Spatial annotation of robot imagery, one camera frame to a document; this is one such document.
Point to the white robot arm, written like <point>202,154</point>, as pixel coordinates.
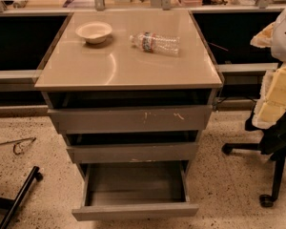
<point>278,48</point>

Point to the grey bottom drawer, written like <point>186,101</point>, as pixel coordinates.
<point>138,190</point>

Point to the white bowl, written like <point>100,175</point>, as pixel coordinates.
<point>94,32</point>

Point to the grey drawer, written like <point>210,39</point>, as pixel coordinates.
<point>138,190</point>
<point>130,120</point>
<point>132,147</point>

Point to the black chair base leg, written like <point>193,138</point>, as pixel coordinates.
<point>10,206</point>

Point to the grey middle drawer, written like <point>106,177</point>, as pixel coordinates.
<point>132,147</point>

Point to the clear plastic water bottle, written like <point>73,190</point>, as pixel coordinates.
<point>154,43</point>

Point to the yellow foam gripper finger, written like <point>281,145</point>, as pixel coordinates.
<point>272,103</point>
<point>264,38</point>

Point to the grey drawer cabinet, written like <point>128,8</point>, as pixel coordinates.
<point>116,74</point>

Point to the black office chair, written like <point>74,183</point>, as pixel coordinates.
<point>272,143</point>

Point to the grey top drawer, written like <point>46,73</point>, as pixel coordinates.
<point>130,120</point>

